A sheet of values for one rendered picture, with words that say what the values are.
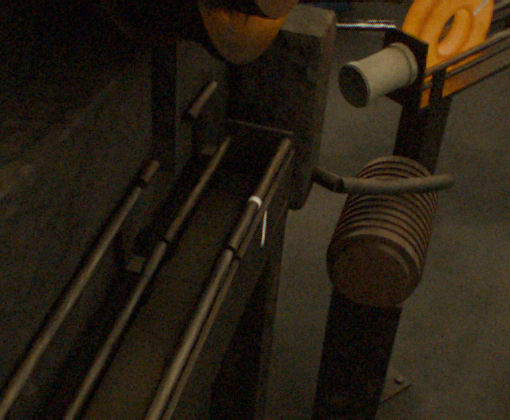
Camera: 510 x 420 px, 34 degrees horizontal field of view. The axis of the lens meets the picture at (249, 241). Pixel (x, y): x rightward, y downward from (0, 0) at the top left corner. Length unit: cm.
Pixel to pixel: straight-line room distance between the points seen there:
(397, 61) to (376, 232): 23
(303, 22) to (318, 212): 110
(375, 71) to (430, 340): 76
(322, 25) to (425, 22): 24
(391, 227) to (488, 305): 78
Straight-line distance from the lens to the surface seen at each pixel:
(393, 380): 163
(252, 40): 64
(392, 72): 113
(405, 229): 111
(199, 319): 69
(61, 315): 63
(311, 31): 93
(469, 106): 256
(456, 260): 194
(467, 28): 124
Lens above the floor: 118
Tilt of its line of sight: 39 degrees down
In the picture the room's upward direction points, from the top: 5 degrees clockwise
